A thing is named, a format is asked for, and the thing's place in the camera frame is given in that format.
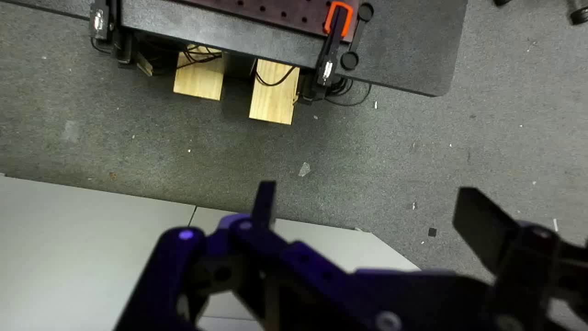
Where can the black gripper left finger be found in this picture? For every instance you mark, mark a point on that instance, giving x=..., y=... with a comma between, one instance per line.
x=288, y=277

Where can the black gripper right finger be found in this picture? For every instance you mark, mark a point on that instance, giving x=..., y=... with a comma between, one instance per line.
x=490, y=232

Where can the light wooden block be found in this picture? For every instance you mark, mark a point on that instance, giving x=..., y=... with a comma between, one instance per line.
x=275, y=98
x=199, y=78

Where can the white desk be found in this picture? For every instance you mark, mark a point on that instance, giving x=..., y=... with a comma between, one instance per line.
x=74, y=258

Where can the orange black bar clamp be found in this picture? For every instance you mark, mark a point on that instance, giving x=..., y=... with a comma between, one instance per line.
x=337, y=25

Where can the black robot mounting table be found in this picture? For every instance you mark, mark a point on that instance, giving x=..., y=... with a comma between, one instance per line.
x=203, y=25

